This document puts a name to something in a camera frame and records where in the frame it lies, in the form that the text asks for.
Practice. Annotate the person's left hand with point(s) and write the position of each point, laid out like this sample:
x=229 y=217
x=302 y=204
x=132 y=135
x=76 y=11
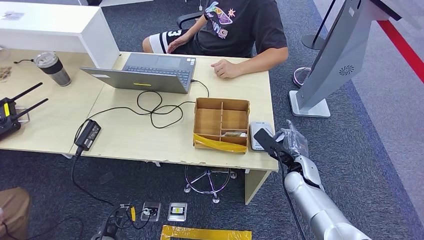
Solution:
x=227 y=69

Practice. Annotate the person's right hand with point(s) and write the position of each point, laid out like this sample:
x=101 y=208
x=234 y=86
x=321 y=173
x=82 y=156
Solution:
x=179 y=43

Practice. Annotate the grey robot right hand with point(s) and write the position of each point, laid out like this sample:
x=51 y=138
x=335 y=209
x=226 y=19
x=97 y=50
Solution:
x=296 y=144

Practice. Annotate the patterned room key card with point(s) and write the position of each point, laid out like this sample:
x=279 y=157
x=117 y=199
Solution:
x=233 y=134

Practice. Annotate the person's left forearm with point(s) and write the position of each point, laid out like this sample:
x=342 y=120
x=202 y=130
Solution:
x=261 y=61

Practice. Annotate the person's right forearm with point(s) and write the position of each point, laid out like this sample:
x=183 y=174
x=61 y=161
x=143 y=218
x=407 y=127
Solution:
x=198 y=26

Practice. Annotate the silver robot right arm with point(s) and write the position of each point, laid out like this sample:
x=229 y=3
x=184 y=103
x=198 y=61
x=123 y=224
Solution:
x=318 y=205

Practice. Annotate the person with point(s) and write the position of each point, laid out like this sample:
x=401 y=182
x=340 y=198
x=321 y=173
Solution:
x=238 y=33

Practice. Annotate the white card reader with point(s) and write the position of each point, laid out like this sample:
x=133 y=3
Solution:
x=256 y=127

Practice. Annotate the black office chair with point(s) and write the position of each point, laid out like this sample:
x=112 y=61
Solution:
x=186 y=17

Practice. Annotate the grey laptop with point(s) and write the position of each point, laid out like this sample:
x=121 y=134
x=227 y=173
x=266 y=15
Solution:
x=149 y=82

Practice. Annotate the wooden compartment box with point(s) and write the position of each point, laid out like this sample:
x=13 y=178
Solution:
x=208 y=122

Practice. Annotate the yellow tape on box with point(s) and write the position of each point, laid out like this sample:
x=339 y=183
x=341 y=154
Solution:
x=218 y=145

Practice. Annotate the chrome stool base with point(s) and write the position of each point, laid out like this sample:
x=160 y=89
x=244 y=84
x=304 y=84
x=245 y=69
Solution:
x=208 y=173

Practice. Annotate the grey kiosk stand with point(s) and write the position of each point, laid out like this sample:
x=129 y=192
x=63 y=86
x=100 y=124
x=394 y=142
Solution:
x=341 y=49

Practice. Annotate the grey tumbler with lid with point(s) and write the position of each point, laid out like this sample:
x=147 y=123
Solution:
x=55 y=70

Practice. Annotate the yellow floor tape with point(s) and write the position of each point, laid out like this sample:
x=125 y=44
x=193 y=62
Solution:
x=205 y=234

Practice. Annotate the black power adapter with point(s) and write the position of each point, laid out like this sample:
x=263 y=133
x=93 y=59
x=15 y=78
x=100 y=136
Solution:
x=88 y=135

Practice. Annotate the white cabinet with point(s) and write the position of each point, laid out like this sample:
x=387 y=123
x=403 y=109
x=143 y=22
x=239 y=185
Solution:
x=49 y=29

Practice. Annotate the closed floor socket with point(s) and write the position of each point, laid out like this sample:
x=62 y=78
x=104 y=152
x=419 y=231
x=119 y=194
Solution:
x=177 y=212

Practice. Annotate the open floor socket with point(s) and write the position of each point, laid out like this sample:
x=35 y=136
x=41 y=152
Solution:
x=151 y=212

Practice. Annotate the black radio with antennas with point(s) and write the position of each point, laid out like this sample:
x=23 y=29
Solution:
x=7 y=122

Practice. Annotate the black floor device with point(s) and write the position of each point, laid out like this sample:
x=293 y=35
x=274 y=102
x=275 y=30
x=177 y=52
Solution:
x=107 y=230

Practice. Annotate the brown cushion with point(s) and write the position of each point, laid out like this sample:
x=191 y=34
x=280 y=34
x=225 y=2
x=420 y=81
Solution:
x=13 y=215

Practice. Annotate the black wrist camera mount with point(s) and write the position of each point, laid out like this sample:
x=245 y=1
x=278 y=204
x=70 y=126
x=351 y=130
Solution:
x=268 y=142

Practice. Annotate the black stanchion post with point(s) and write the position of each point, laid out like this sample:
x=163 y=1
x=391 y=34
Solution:
x=313 y=42

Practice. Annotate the metal bracket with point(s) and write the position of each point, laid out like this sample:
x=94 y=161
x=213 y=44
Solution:
x=24 y=118

